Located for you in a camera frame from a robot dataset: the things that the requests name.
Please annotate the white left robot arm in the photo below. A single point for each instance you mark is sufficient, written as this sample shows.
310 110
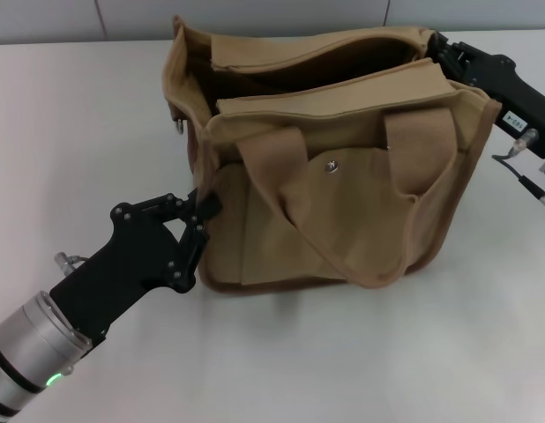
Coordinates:
30 339

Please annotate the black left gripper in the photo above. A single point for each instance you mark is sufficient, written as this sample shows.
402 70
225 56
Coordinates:
136 260

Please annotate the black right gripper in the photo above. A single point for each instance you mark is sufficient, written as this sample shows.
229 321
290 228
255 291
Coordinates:
506 88

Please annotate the khaki canvas food bag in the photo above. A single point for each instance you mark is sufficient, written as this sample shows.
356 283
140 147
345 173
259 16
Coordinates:
343 211

